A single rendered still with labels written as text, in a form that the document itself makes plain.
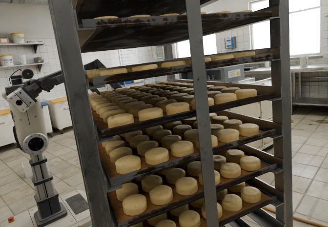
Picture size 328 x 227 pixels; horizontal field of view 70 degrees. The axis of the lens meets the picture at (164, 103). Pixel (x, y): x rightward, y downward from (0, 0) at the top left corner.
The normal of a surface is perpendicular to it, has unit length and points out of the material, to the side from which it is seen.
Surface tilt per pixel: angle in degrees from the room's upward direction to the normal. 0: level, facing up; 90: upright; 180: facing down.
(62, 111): 92
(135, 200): 0
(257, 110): 90
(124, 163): 0
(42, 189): 90
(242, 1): 90
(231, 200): 0
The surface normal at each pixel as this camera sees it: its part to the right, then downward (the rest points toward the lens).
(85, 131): 0.40, 0.13
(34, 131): 0.62, 0.25
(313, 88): -0.69, 0.22
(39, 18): 0.72, 0.04
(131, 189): -0.12, -0.98
